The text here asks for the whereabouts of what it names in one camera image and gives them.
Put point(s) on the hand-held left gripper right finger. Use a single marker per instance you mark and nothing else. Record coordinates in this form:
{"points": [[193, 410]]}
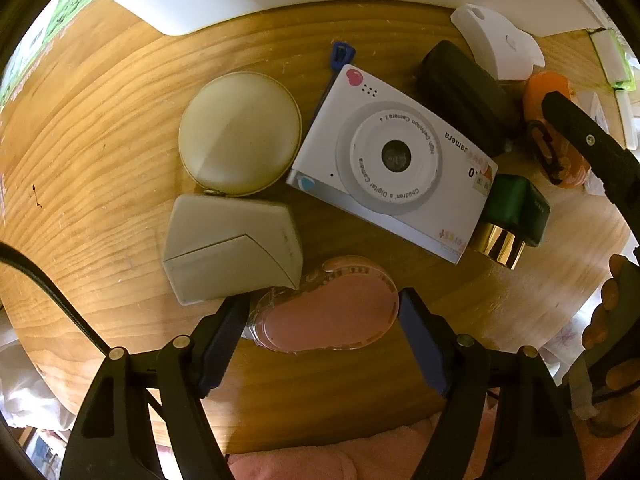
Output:
{"points": [[425, 347]]}

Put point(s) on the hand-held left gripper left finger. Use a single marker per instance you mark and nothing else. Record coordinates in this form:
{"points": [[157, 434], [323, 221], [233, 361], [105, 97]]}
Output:
{"points": [[222, 345]]}

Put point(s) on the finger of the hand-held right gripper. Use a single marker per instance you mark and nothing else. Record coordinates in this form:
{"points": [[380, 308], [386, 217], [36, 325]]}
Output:
{"points": [[595, 145]]}

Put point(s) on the orange round pouch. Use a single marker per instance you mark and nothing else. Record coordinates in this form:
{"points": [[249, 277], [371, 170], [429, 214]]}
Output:
{"points": [[542, 95]]}

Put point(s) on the beige wedge-shaped case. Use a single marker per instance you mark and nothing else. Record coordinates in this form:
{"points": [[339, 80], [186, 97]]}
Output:
{"points": [[225, 245]]}

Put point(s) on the pink tape dispenser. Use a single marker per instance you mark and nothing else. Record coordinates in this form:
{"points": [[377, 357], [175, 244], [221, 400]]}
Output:
{"points": [[330, 310]]}

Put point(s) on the green bottle with gold cap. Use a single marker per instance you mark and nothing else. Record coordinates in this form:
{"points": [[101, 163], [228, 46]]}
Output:
{"points": [[515, 210]]}

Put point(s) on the white toy camera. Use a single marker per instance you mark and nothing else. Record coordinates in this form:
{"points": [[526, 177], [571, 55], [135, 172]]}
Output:
{"points": [[395, 160]]}

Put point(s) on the person's right hand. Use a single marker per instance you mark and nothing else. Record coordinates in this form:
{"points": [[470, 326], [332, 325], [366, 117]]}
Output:
{"points": [[611, 290]]}

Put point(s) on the small white box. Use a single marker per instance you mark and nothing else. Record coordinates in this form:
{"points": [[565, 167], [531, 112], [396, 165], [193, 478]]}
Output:
{"points": [[631, 120]]}

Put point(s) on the green tissue pack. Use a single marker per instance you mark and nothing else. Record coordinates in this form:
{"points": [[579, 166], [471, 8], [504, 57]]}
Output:
{"points": [[612, 57]]}

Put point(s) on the black pouch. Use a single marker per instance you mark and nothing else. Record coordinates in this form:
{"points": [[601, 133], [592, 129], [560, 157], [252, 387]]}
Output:
{"points": [[465, 95]]}

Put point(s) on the white bear-shaped plastic piece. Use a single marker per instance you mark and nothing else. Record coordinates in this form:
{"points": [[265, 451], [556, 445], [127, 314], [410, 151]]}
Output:
{"points": [[500, 42]]}

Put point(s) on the white cloth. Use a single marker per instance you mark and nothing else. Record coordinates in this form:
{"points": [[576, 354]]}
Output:
{"points": [[25, 385]]}

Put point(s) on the round gold compact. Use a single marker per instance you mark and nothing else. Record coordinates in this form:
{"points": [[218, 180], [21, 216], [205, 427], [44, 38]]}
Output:
{"points": [[240, 132]]}

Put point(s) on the small blue clip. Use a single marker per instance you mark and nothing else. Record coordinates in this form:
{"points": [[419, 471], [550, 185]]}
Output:
{"points": [[342, 57]]}

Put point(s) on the green leaf printed board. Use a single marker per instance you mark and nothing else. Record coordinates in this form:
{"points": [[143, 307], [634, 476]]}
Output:
{"points": [[50, 35]]}

